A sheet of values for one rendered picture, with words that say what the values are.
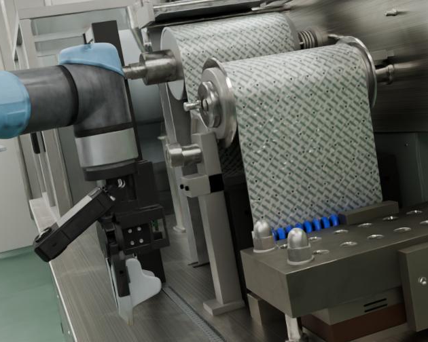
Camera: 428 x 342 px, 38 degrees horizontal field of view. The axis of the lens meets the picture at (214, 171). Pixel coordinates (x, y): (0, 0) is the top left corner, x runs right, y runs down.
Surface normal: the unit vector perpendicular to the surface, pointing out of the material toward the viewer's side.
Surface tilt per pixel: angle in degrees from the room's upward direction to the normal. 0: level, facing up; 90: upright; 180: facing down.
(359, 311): 90
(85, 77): 66
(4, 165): 90
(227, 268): 90
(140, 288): 93
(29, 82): 56
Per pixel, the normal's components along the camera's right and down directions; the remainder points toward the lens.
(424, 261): 0.32, 0.07
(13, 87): 0.48, -0.40
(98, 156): -0.16, 0.15
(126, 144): 0.73, -0.04
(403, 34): -0.93, 0.20
